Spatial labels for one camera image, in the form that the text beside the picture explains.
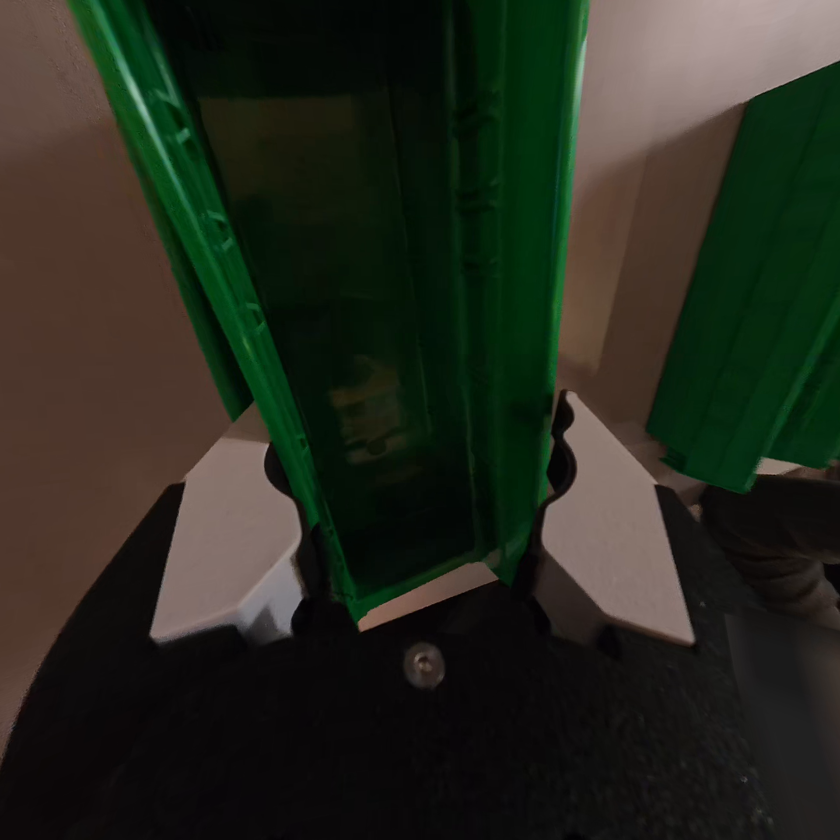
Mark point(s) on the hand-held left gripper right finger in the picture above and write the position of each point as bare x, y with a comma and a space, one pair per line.
610, 544

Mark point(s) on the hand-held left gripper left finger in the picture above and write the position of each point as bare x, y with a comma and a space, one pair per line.
223, 544

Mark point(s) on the green plastic bin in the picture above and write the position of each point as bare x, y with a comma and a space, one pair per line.
361, 262
754, 295

